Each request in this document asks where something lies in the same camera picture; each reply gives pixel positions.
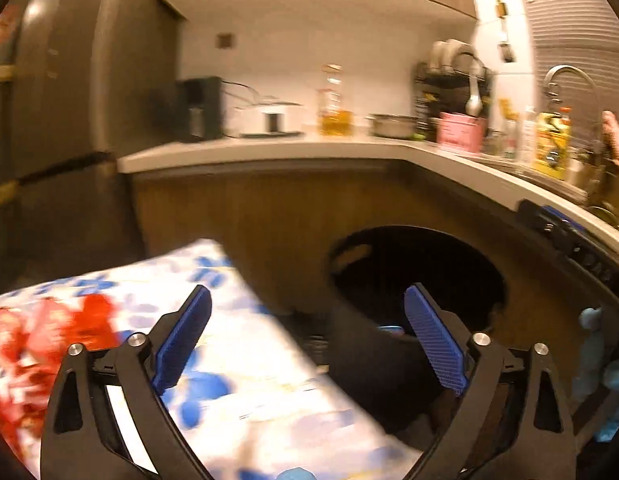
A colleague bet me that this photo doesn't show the pink rubber glove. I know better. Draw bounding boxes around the pink rubber glove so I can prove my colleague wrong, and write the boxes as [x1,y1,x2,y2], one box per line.
[602,110,619,168]

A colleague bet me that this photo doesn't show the black trash bin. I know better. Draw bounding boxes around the black trash bin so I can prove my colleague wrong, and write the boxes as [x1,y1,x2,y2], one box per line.
[327,225,507,431]

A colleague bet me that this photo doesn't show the cooking oil bottle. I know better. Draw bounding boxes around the cooking oil bottle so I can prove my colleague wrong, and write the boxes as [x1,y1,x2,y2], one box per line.
[317,64,354,137]

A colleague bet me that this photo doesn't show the white electric cooker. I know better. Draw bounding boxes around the white electric cooker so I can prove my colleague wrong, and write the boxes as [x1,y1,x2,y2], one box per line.
[234,101,305,139]

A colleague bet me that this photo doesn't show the yellow detergent bottle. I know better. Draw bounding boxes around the yellow detergent bottle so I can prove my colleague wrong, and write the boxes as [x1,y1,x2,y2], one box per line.
[532,107,573,181]

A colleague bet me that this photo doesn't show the blue floral tablecloth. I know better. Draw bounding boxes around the blue floral tablecloth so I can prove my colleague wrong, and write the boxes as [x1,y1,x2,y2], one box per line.
[0,238,425,480]

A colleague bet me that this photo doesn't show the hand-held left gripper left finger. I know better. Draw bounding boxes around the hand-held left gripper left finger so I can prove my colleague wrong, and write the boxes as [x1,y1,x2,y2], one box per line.
[40,284,213,480]

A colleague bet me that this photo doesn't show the pink utensil holder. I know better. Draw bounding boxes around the pink utensil holder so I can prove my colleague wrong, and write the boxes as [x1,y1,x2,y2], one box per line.
[436,111,487,153]

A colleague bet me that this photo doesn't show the steel basin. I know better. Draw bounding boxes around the steel basin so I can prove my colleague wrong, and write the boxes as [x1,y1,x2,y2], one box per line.
[367,113,420,140]

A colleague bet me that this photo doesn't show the white spoon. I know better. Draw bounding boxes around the white spoon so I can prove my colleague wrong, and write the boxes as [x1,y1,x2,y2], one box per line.
[464,71,483,116]

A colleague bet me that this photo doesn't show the black power cable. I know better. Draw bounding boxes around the black power cable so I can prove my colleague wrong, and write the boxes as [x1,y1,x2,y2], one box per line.
[222,80,270,106]

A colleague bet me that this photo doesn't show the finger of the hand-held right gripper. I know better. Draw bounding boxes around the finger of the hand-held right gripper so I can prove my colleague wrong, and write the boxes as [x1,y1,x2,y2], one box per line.
[517,199,619,308]

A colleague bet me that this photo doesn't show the steel faucet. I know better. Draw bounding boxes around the steel faucet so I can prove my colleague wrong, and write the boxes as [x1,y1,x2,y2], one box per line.
[542,65,605,161]

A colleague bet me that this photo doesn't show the wooden kitchen counter cabinet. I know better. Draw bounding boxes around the wooden kitchen counter cabinet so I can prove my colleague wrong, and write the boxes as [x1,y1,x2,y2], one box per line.
[117,137,619,361]

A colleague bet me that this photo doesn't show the person's right hand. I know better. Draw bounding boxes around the person's right hand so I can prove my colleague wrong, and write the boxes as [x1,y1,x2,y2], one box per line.
[573,306,619,443]

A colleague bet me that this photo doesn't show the black dish rack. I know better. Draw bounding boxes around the black dish rack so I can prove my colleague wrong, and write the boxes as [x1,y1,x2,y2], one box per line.
[413,40,495,143]

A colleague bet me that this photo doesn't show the window blinds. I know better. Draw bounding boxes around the window blinds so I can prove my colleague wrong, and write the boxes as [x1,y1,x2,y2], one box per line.
[509,0,619,131]

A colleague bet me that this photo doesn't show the dark steel refrigerator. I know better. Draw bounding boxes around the dark steel refrigerator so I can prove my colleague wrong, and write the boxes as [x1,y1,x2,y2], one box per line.
[4,0,185,271]

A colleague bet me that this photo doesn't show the white bottle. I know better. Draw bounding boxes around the white bottle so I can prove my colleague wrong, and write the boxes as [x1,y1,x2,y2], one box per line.
[519,105,537,161]

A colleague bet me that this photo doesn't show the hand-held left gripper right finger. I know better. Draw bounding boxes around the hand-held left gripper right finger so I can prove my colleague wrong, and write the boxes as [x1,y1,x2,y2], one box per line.
[403,283,576,480]

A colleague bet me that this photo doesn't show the red flower sticker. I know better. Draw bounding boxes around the red flower sticker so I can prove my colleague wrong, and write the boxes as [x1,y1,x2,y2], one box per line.
[0,4,21,46]

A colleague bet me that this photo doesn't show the black air fryer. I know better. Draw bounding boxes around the black air fryer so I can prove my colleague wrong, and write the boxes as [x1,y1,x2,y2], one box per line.
[174,76,225,143]

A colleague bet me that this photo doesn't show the hanging slotted spatula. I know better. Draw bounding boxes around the hanging slotted spatula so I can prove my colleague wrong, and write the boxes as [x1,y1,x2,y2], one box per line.
[494,0,516,63]

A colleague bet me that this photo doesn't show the large red plastic bag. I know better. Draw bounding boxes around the large red plastic bag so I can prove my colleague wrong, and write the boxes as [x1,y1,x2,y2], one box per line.
[0,294,116,461]

